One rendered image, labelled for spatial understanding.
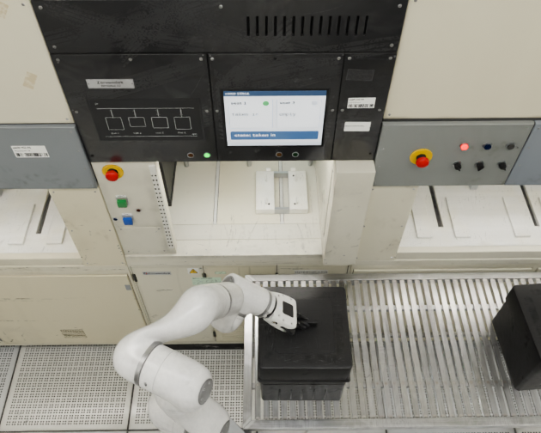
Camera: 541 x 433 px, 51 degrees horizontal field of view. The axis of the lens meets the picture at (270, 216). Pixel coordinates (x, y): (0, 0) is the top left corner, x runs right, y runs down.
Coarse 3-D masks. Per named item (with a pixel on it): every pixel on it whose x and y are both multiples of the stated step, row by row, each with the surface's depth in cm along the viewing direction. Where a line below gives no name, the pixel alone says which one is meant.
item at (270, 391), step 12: (264, 384) 183; (276, 384) 183; (288, 384) 183; (300, 384) 183; (312, 384) 183; (324, 384) 183; (336, 384) 183; (264, 396) 192; (276, 396) 192; (288, 396) 192; (300, 396) 192; (312, 396) 192; (324, 396) 192; (336, 396) 192
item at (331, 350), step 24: (264, 288) 188; (288, 288) 188; (312, 288) 188; (336, 288) 188; (312, 312) 183; (336, 312) 183; (264, 336) 178; (288, 336) 177; (312, 336) 178; (336, 336) 178; (264, 360) 173; (288, 360) 173; (312, 360) 173; (336, 360) 173
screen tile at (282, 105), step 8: (280, 104) 157; (288, 104) 157; (296, 104) 157; (304, 104) 157; (320, 104) 157; (312, 112) 160; (280, 120) 162; (288, 120) 162; (296, 120) 162; (304, 120) 162; (312, 120) 162
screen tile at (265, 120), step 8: (232, 104) 157; (240, 104) 157; (248, 104) 157; (256, 104) 157; (272, 104) 157; (264, 112) 159; (272, 112) 159; (232, 120) 162; (240, 120) 162; (248, 120) 162; (256, 120) 162; (264, 120) 162; (272, 120) 162
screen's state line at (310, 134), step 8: (232, 136) 167; (240, 136) 167; (248, 136) 167; (256, 136) 167; (264, 136) 167; (272, 136) 167; (280, 136) 167; (288, 136) 167; (296, 136) 167; (304, 136) 167; (312, 136) 167
